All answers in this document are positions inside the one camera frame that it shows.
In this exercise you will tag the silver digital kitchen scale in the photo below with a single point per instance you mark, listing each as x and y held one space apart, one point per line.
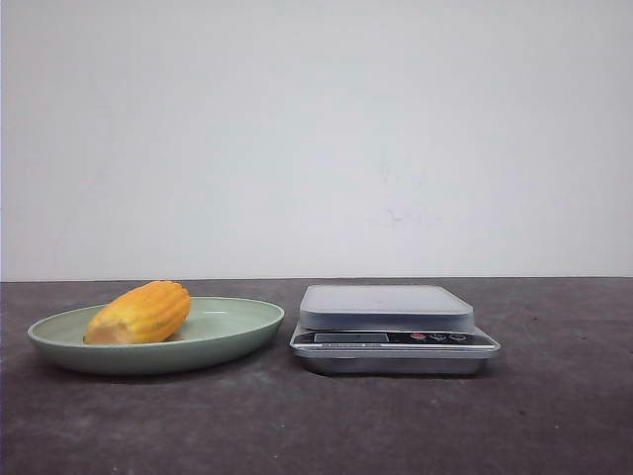
389 329

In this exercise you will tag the light green plate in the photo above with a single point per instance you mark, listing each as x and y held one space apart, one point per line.
217 330

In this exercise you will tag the yellow corn cob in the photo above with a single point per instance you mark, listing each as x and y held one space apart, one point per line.
147 314

